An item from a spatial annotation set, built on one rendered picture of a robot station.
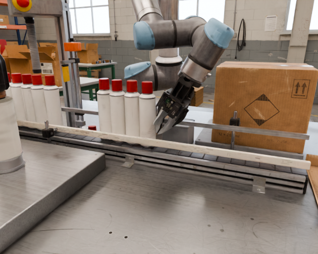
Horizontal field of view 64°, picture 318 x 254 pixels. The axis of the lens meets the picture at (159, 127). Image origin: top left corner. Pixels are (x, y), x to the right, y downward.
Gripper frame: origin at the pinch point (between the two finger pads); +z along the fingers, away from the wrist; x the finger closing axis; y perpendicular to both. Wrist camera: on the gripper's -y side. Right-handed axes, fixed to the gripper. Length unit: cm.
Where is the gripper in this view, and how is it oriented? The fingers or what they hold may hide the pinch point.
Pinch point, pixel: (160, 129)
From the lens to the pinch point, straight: 81.3
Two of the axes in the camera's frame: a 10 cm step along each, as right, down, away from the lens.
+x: 8.1, 5.7, -1.4
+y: -3.6, 3.0, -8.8
